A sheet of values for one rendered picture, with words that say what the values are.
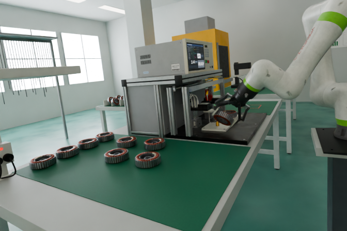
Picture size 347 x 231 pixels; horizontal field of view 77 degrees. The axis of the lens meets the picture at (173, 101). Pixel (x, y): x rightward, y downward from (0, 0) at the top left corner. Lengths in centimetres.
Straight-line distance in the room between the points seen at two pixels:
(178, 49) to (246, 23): 554
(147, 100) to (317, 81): 93
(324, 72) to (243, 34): 552
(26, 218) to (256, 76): 97
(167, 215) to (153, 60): 99
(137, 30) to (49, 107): 394
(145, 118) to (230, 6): 593
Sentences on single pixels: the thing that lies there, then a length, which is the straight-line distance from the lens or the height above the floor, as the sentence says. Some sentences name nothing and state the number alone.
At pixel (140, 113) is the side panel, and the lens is 139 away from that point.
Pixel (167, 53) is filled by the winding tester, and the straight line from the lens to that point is 137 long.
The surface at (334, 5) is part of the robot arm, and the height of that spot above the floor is 135.
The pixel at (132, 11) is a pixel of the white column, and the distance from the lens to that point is 565.
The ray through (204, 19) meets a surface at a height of 223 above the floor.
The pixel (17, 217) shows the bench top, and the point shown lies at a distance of 91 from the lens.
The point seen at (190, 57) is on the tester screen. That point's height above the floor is 121.
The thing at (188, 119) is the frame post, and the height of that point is 87.
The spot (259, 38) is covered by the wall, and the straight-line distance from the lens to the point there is 668.
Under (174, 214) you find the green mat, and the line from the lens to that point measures 68.
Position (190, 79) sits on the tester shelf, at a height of 108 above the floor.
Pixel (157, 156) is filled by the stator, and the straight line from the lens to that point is 97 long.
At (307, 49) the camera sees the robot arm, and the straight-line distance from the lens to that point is 112.
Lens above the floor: 115
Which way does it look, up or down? 8 degrees down
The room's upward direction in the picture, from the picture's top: 5 degrees counter-clockwise
